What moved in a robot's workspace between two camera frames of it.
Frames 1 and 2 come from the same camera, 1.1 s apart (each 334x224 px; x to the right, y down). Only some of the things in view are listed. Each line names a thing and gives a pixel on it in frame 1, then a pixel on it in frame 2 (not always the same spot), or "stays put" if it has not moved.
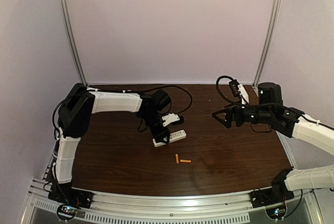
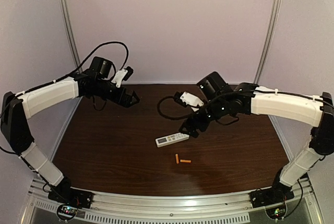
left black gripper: (163, 134) → (118, 100)
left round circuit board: (67, 211) stays put
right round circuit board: (276, 213) stays put
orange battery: (185, 161) stays put
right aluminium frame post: (277, 3) stays put
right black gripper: (236, 110) → (188, 124)
